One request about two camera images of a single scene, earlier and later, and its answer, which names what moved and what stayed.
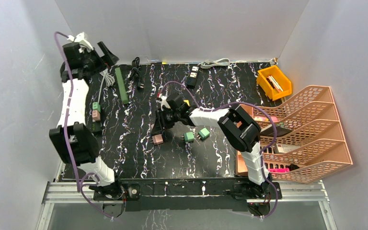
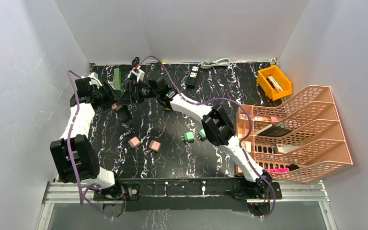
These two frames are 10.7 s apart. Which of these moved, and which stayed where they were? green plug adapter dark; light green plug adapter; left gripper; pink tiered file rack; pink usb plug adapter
Moved: pink usb plug adapter; left gripper
Stayed: light green plug adapter; green plug adapter dark; pink tiered file rack
